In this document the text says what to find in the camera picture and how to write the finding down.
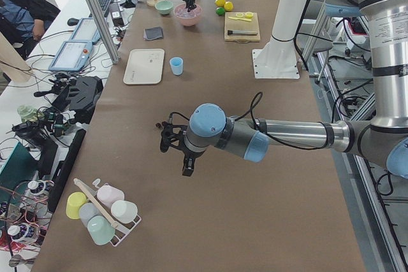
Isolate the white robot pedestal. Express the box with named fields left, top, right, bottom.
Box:
left=252, top=0, right=307, bottom=79

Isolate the white upturned cup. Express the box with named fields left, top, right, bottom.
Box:
left=110, top=200, right=138, bottom=224

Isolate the light blue cup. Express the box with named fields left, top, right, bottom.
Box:
left=170, top=57, right=184, bottom=76

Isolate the grey upturned cup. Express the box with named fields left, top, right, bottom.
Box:
left=78, top=202, right=99, bottom=227

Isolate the mint green bowl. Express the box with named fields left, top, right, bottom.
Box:
left=155, top=0, right=173, bottom=15

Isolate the wooden cutting board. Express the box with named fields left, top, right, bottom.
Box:
left=224, top=12, right=261, bottom=42

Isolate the yellow upturned cup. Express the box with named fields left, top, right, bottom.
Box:
left=66, top=192, right=87, bottom=220

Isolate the cream rabbit tray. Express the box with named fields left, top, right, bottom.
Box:
left=123, top=48, right=164, bottom=85

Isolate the steel muddler black tip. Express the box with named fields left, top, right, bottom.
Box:
left=227, top=30, right=258, bottom=36

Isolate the pink bowl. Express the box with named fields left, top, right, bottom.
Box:
left=173, top=4, right=203, bottom=27

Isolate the white wire cup rack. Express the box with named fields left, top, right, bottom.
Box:
left=73, top=178, right=142, bottom=247

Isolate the green lime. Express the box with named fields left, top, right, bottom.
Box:
left=215, top=7, right=225, bottom=16

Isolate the clear ice cubes pile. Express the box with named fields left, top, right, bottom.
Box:
left=174, top=4, right=201, bottom=20

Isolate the dark cherry pair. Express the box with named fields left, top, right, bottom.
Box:
left=156, top=122, right=166, bottom=129

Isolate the yellow lemon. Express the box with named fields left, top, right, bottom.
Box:
left=214, top=0, right=226, bottom=8
left=223, top=1, right=234, bottom=11

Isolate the teach pendant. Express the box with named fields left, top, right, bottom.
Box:
left=71, top=18, right=101, bottom=44
left=48, top=39, right=93, bottom=72

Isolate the grey folded cloth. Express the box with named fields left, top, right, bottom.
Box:
left=143, top=27, right=164, bottom=41

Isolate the mint upturned cup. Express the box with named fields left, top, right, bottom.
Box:
left=87, top=215, right=115, bottom=245

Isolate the pink upturned cup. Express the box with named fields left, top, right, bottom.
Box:
left=96, top=185, right=124, bottom=209

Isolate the yellow plastic knife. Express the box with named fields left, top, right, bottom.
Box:
left=228, top=16, right=252, bottom=22

